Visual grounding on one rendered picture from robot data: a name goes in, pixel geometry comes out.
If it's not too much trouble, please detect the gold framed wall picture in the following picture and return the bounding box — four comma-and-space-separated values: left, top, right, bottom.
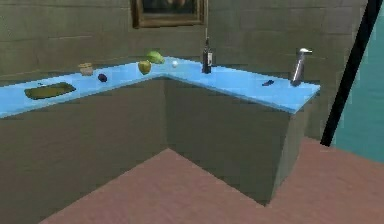
130, 0, 209, 29

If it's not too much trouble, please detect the teal door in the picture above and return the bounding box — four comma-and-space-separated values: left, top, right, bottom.
332, 0, 384, 164

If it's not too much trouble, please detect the silver tall bottle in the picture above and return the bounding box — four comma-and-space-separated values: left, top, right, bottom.
289, 47, 314, 87

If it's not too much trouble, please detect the blue topped kitchen counter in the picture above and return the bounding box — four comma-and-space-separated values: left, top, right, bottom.
0, 56, 322, 224

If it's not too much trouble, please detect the dark wine bottle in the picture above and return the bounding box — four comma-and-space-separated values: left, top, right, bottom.
201, 27, 213, 75

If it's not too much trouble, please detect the dark green sink basin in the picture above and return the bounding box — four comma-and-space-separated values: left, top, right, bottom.
24, 81, 77, 101

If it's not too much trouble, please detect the green apple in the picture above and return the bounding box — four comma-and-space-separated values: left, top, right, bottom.
137, 60, 153, 76

